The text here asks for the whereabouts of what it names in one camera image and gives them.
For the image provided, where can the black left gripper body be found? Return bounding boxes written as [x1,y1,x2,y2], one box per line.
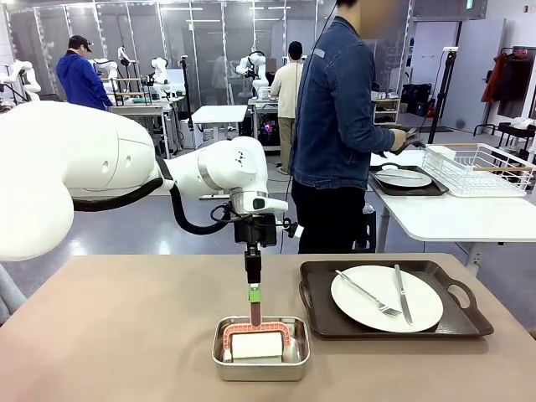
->
[233,214,278,248]

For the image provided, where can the pink lint roller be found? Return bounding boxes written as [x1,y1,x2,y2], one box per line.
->
[221,300,293,364]

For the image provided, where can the person's right forearm denim sleeve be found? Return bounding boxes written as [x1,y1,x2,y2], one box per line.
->
[353,119,397,154]

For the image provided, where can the person's right hand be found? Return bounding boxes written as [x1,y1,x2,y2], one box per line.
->
[388,127,415,154]

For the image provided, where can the rectangular stainless steel tray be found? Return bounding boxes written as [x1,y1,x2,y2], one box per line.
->
[211,316,312,382]

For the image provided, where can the black crate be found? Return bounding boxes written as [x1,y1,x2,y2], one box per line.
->
[353,204,378,252]

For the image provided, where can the silver fork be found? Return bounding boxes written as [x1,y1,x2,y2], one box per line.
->
[334,270,403,318]

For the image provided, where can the white background table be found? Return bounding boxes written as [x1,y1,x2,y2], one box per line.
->
[190,104,249,146]

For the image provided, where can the person in denim jacket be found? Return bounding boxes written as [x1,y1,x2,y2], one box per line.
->
[288,0,397,255]

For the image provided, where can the round white plate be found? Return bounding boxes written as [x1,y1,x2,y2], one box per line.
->
[374,168,432,188]
[330,265,444,334]

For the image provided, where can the man in cream sweater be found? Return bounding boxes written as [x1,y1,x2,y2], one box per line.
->
[270,40,305,175]

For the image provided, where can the silver table knife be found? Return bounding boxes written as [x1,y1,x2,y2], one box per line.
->
[393,263,415,326]

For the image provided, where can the wooden shelf unit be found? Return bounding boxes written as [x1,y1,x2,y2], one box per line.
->
[371,95,402,126]

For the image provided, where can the white cutlery holder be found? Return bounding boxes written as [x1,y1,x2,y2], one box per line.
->
[426,145,457,161]

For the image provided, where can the white side table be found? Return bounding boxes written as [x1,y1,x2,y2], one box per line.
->
[368,148,536,269]

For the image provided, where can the black bags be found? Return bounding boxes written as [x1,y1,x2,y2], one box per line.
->
[401,82,433,117]

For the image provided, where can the man in blue hoodie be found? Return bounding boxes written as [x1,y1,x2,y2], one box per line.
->
[55,35,114,112]

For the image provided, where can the black tripod stand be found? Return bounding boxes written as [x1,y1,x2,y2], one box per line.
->
[426,45,460,133]

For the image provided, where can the black utility cart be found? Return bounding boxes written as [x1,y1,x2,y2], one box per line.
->
[472,116,536,162]

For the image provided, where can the orange-red hanging coat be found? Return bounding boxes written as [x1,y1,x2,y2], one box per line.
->
[481,52,510,104]

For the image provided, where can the dark hanging coat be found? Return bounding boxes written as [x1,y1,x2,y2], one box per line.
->
[497,49,536,119]

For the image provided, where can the thin black white-tagged cable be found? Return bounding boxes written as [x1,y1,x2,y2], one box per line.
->
[274,216,306,240]

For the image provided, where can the black corrugated cable hose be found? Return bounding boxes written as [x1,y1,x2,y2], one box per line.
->
[71,157,235,235]

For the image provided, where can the dark brown handled serving tray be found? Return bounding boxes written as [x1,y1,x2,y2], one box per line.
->
[298,260,495,340]
[368,163,450,197]

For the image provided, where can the metal frame workbench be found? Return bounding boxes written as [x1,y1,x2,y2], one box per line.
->
[106,94,185,158]

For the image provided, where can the white wire dish rack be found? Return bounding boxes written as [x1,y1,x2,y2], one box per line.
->
[421,142,535,198]

